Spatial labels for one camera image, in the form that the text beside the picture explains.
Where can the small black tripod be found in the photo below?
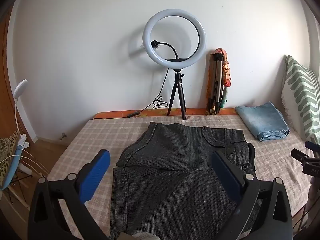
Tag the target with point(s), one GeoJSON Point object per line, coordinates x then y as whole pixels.
{"type": "Point", "coordinates": [178, 92]}

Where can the metal door stopper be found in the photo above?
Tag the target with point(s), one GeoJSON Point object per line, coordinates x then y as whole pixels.
{"type": "Point", "coordinates": [62, 136]}

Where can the green and white patterned pillow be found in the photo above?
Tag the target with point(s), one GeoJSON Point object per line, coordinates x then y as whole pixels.
{"type": "Point", "coordinates": [301, 92]}

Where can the black gooseneck phone holder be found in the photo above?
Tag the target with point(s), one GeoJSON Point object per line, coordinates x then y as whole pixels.
{"type": "Point", "coordinates": [167, 45]}

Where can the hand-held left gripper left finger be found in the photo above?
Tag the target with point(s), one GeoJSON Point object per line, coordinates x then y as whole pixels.
{"type": "Point", "coordinates": [98, 166]}

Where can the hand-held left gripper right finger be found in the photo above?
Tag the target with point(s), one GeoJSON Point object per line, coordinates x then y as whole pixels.
{"type": "Point", "coordinates": [225, 171]}

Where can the folded blue jeans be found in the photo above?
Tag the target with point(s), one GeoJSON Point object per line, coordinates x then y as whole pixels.
{"type": "Point", "coordinates": [262, 121]}

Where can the dark grey pants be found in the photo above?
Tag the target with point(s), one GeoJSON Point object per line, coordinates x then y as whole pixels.
{"type": "Point", "coordinates": [172, 170]}

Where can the folded silver tripod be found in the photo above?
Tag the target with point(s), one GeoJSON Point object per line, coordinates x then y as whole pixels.
{"type": "Point", "coordinates": [216, 85]}

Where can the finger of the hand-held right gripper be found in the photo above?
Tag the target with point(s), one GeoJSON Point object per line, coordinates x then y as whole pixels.
{"type": "Point", "coordinates": [308, 163]}
{"type": "Point", "coordinates": [313, 146]}

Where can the white power strip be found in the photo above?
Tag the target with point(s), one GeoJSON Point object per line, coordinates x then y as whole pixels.
{"type": "Point", "coordinates": [25, 168]}

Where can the white desk lamp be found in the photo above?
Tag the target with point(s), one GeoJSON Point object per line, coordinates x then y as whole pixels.
{"type": "Point", "coordinates": [18, 92]}

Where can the folded tripod with cloth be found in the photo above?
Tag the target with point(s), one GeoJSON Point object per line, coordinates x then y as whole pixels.
{"type": "Point", "coordinates": [227, 77]}

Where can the orange bed sheet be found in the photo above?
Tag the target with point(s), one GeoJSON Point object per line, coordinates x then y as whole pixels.
{"type": "Point", "coordinates": [112, 113]}

